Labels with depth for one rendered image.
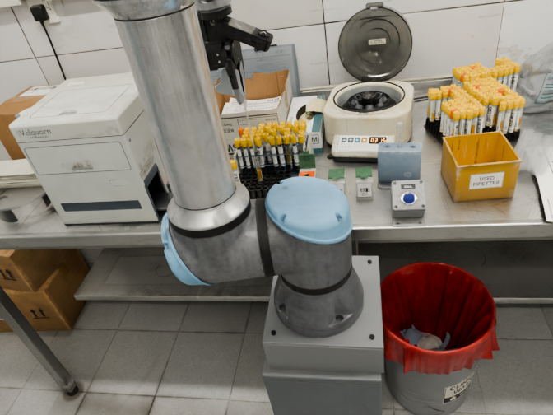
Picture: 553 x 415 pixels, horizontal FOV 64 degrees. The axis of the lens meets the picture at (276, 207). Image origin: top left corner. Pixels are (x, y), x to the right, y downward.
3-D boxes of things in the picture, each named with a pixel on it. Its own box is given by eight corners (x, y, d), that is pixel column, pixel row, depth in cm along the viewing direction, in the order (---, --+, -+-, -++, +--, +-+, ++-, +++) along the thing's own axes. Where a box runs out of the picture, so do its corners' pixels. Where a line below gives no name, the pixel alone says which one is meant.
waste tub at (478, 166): (453, 203, 102) (457, 166, 96) (439, 171, 112) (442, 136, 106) (514, 198, 100) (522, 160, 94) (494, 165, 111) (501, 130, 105)
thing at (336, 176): (329, 202, 109) (327, 179, 105) (330, 190, 113) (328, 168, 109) (346, 201, 109) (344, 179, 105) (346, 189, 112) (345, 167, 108)
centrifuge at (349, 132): (318, 162, 125) (313, 123, 117) (338, 113, 146) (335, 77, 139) (407, 165, 117) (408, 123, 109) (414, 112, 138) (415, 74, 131)
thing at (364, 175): (356, 201, 108) (355, 178, 104) (356, 189, 112) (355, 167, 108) (373, 200, 107) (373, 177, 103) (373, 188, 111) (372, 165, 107)
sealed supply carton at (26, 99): (11, 162, 154) (-18, 114, 143) (53, 129, 172) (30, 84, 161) (85, 162, 146) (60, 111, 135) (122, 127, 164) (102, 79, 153)
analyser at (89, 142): (62, 226, 119) (4, 126, 101) (107, 169, 140) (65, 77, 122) (169, 222, 113) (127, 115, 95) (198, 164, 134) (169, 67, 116)
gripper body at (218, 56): (210, 61, 103) (196, 6, 95) (245, 58, 101) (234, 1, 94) (200, 74, 97) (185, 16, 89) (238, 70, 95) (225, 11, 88)
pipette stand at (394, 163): (377, 188, 111) (376, 154, 105) (379, 172, 116) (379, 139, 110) (419, 190, 108) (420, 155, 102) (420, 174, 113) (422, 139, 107)
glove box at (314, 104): (286, 155, 130) (282, 125, 124) (295, 117, 149) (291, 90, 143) (329, 152, 128) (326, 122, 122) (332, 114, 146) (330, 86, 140)
